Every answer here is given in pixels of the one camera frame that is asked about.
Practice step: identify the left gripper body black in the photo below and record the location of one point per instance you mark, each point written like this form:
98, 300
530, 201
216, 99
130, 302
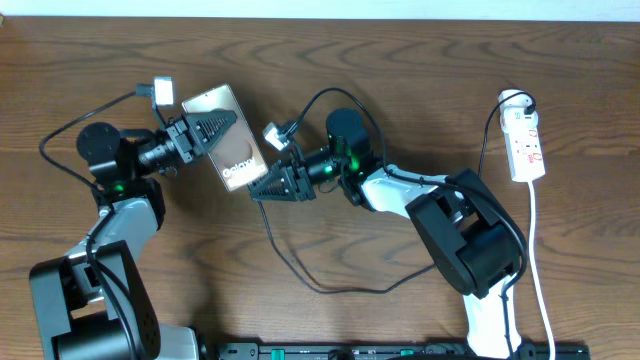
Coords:
180, 138

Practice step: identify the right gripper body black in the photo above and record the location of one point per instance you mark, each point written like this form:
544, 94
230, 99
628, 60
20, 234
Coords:
302, 175

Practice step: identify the Samsung Galaxy smartphone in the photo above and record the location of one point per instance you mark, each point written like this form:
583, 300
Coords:
236, 157

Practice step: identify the white power strip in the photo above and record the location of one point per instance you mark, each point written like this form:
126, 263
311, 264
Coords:
519, 123

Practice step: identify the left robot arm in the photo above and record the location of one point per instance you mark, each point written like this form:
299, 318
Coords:
91, 303

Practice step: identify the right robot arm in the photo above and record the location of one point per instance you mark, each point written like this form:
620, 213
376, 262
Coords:
472, 241

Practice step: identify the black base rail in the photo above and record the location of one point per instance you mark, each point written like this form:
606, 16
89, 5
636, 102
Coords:
436, 350

